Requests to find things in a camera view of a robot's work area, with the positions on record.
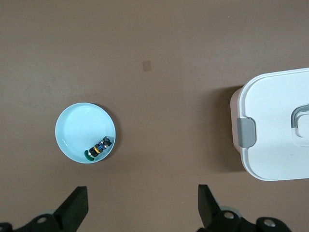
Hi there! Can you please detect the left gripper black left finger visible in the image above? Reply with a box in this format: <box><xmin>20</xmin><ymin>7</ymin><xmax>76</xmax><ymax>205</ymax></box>
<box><xmin>0</xmin><ymin>186</ymin><xmax>89</xmax><ymax>232</ymax></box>

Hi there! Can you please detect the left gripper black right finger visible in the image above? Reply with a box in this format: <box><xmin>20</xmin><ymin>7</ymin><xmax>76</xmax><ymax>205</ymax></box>
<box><xmin>196</xmin><ymin>184</ymin><xmax>293</xmax><ymax>232</ymax></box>

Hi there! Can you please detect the small black blue toy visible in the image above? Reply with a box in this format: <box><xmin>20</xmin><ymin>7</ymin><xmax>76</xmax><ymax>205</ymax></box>
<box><xmin>84</xmin><ymin>136</ymin><xmax>114</xmax><ymax>161</ymax></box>

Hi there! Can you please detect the light blue round plate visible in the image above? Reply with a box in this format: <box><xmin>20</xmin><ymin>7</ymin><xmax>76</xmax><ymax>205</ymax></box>
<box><xmin>55</xmin><ymin>102</ymin><xmax>117</xmax><ymax>164</ymax></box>

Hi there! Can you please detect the brown tape patch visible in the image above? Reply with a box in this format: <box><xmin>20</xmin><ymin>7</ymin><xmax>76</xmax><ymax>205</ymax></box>
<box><xmin>141</xmin><ymin>60</ymin><xmax>153</xmax><ymax>73</ymax></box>

